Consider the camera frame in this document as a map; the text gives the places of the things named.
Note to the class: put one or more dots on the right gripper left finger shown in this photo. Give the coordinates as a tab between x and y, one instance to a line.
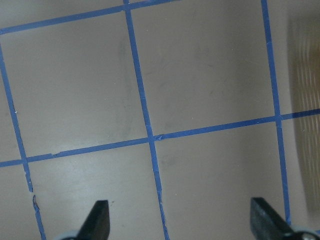
97	224

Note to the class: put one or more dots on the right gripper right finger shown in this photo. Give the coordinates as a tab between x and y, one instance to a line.
266	223

